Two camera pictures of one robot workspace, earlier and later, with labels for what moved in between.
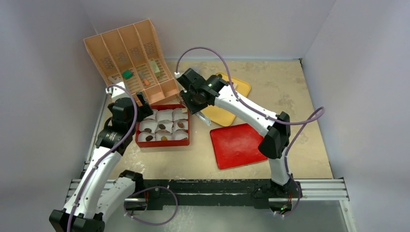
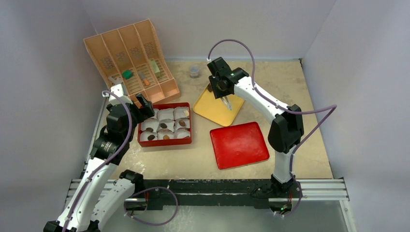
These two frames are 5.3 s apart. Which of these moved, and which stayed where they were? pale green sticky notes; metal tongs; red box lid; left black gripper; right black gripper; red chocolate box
Moved: right black gripper; metal tongs
Stayed: red chocolate box; left black gripper; pale green sticky notes; red box lid
